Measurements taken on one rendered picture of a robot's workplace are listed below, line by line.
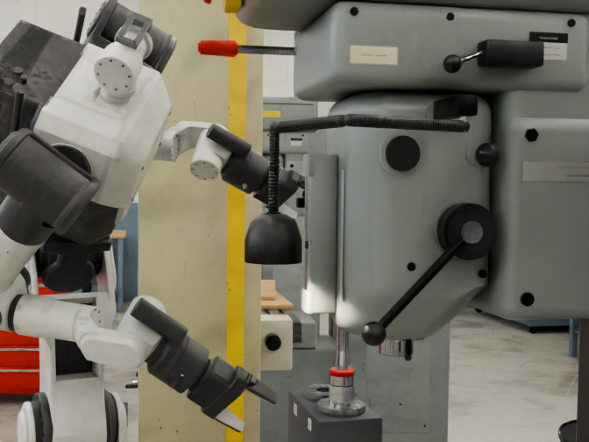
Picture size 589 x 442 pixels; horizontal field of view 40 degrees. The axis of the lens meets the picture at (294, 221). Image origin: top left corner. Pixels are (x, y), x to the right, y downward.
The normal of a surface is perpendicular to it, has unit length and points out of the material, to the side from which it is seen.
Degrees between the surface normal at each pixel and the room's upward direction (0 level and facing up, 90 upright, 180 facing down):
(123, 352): 121
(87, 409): 75
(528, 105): 90
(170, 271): 90
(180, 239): 90
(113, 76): 129
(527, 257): 90
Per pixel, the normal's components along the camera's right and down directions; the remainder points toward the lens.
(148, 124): 0.90, -0.21
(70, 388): 0.47, 0.03
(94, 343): -0.19, 0.55
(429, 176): 0.20, 0.05
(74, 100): 0.34, -0.66
